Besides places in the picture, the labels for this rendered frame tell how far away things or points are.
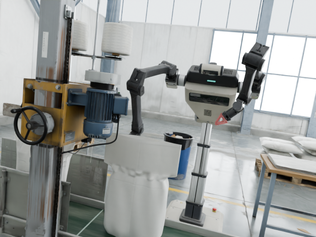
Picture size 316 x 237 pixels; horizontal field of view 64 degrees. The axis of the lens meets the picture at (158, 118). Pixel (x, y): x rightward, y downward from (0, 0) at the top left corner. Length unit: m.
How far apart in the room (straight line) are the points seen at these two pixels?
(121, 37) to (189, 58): 8.33
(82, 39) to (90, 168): 1.09
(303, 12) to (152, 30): 5.15
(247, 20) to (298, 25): 1.65
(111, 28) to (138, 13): 9.07
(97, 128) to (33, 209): 0.56
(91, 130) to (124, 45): 0.48
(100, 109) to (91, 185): 1.08
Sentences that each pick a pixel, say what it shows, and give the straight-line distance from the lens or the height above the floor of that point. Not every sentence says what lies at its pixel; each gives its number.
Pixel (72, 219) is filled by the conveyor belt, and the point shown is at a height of 0.38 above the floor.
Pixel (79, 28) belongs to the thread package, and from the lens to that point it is 1.55.
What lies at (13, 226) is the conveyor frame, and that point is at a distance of 2.04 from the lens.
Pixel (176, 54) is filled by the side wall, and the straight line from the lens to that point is 9.77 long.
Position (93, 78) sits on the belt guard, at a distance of 1.26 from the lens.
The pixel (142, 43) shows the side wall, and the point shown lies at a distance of 10.16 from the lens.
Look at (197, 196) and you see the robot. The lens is 2.26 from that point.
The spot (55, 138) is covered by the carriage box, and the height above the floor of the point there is 1.07.
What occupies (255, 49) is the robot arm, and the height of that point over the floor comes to 1.63.
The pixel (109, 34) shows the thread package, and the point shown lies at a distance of 1.42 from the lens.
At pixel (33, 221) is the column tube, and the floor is 0.60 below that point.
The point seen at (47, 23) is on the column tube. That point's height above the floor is 1.61.
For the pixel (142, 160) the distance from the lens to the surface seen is 1.57.
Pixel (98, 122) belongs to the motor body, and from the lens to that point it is 1.29.
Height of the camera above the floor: 1.40
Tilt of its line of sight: 8 degrees down
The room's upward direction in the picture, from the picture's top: 7 degrees clockwise
